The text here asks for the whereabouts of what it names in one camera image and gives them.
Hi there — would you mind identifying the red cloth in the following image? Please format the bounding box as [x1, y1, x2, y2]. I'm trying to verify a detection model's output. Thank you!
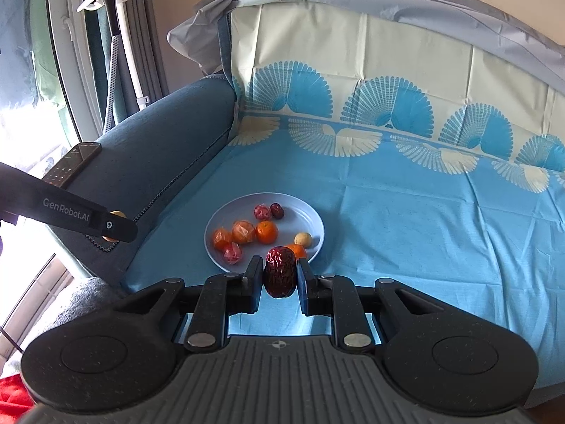
[0, 373, 36, 424]

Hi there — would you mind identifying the white window frame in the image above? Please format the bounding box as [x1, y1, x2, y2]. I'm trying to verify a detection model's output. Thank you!
[44, 0, 95, 146]

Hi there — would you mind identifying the grey curtain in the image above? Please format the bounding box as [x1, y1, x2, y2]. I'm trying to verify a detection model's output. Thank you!
[84, 0, 173, 133]

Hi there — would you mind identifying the dark remote control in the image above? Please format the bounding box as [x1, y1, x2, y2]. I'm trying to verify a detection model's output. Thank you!
[41, 141, 103, 190]

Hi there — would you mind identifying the grey cloth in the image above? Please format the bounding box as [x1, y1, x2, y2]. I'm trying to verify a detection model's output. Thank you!
[167, 0, 565, 80]

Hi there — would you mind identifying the light blue plate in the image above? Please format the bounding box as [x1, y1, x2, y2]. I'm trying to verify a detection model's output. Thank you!
[204, 192, 326, 275]

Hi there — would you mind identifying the garment steamer with white stand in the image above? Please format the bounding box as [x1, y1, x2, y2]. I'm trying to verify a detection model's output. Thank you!
[76, 0, 171, 131]

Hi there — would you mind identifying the blue and cream patterned cloth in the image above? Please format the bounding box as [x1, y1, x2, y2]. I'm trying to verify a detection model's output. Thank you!
[121, 2, 565, 389]

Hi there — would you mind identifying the grey rug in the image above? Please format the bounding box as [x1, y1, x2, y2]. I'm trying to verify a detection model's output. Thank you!
[13, 274, 129, 363]

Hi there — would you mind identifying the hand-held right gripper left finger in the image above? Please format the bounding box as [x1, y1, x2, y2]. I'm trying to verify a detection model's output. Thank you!
[106, 255, 264, 351]

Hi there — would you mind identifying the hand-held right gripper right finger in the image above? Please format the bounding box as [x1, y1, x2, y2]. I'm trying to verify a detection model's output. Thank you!
[297, 258, 460, 351]

